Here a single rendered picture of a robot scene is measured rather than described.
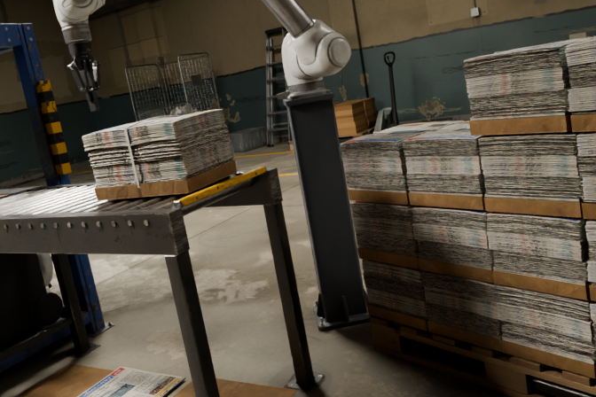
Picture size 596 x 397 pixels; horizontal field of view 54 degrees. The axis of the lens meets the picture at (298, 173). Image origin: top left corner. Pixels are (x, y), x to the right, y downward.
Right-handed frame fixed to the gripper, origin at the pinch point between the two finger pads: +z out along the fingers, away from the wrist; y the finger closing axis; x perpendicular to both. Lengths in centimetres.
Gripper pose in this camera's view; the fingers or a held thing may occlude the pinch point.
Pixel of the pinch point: (92, 101)
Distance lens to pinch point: 221.8
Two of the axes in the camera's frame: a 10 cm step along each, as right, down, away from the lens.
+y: 5.0, -2.3, 8.3
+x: -8.5, 0.6, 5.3
